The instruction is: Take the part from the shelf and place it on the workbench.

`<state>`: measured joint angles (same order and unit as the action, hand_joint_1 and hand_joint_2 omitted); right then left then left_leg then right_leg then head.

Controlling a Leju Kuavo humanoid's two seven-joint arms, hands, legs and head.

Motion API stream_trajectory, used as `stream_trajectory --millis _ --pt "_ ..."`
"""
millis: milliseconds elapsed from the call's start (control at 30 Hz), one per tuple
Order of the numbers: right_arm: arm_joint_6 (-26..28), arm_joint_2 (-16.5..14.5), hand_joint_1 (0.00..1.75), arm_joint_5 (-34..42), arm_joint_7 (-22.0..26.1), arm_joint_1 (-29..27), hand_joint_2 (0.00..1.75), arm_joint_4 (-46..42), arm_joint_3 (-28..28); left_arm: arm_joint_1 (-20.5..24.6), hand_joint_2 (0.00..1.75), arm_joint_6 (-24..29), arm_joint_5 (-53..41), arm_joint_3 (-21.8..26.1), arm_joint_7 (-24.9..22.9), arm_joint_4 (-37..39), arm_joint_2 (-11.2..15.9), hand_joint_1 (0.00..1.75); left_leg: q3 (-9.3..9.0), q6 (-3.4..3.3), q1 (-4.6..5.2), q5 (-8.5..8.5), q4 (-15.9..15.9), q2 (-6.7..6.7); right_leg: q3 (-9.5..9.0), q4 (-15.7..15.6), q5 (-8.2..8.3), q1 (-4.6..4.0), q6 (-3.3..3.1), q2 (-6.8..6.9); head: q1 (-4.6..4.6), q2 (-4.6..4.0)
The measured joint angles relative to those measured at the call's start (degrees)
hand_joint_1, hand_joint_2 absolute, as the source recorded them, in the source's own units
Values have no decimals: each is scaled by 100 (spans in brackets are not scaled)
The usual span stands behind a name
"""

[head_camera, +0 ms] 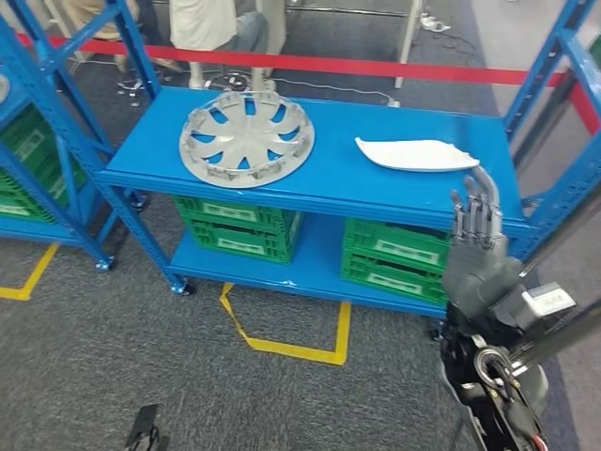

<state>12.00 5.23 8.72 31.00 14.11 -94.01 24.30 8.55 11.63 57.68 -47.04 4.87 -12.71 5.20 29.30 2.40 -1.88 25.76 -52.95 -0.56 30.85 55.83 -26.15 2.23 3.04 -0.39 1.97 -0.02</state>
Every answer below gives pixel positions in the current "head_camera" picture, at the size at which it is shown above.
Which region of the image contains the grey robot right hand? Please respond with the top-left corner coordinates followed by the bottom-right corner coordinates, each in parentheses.
top-left (442, 164), bottom-right (526, 321)

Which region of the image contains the white plastic car part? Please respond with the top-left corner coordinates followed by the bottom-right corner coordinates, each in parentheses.
top-left (354, 136), bottom-right (480, 173)

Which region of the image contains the blue metal shelf rack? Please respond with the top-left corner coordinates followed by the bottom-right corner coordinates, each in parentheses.
top-left (0, 0), bottom-right (601, 325)
top-left (0, 62), bottom-right (151, 272)

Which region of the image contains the short red barrier belt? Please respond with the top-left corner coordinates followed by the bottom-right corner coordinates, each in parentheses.
top-left (566, 81), bottom-right (601, 135)

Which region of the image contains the white desk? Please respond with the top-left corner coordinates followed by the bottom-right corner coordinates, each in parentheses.
top-left (253, 0), bottom-right (426, 90)

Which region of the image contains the white power strip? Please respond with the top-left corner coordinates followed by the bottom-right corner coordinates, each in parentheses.
top-left (419, 12), bottom-right (453, 34)

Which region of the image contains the long red barrier belt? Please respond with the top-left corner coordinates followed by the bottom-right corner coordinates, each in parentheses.
top-left (17, 34), bottom-right (567, 88)

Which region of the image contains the grey wheel hubcap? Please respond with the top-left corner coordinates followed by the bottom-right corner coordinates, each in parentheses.
top-left (178, 90), bottom-right (316, 190)

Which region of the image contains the chrome base stool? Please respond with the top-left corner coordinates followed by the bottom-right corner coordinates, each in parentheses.
top-left (204, 68), bottom-right (253, 93)

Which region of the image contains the person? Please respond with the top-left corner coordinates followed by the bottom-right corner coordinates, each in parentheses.
top-left (61, 0), bottom-right (182, 72)
top-left (169, 0), bottom-right (278, 91)

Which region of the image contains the black seat office chair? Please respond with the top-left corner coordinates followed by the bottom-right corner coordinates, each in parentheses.
top-left (115, 74), bottom-right (147, 108)

